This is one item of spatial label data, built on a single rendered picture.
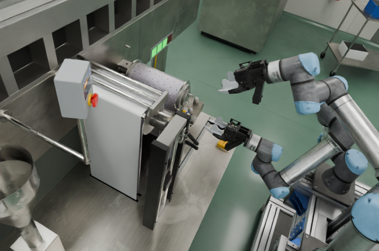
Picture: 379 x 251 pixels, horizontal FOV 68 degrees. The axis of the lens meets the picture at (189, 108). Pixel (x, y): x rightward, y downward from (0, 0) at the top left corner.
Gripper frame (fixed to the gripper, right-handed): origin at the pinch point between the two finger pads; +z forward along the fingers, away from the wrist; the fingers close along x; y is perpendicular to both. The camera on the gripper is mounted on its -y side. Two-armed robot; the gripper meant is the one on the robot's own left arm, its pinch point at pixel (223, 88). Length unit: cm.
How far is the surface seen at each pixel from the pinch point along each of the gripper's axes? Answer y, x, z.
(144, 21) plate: 34, -19, 35
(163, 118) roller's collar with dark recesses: 7.0, 26.5, 9.9
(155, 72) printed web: 14.7, 0.1, 27.2
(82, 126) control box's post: 26, 56, 3
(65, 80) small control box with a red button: 38, 58, -7
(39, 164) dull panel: 11, 51, 55
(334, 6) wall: -117, -450, 14
